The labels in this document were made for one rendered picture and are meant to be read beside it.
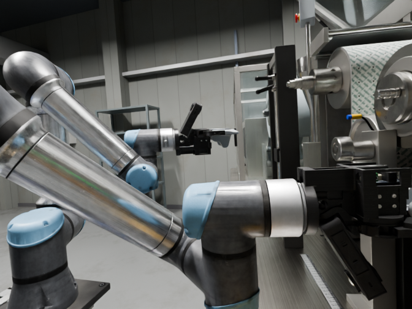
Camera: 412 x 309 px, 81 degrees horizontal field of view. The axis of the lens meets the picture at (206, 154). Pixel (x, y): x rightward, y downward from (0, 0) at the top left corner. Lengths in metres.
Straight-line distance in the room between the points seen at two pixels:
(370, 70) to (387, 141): 0.23
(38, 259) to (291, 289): 0.56
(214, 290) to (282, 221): 0.13
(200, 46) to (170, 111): 1.20
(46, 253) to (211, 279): 0.47
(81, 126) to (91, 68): 4.80
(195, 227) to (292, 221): 0.12
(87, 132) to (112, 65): 4.18
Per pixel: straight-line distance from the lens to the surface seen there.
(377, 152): 0.46
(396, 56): 0.48
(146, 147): 0.76
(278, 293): 0.56
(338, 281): 0.62
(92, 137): 0.65
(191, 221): 0.31
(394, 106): 0.44
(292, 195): 0.31
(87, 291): 0.82
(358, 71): 0.64
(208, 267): 0.34
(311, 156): 1.12
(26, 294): 0.75
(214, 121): 4.14
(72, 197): 0.36
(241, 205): 0.30
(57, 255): 0.74
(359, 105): 0.63
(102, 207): 0.37
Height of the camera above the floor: 1.20
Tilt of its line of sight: 3 degrees down
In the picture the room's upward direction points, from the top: 4 degrees counter-clockwise
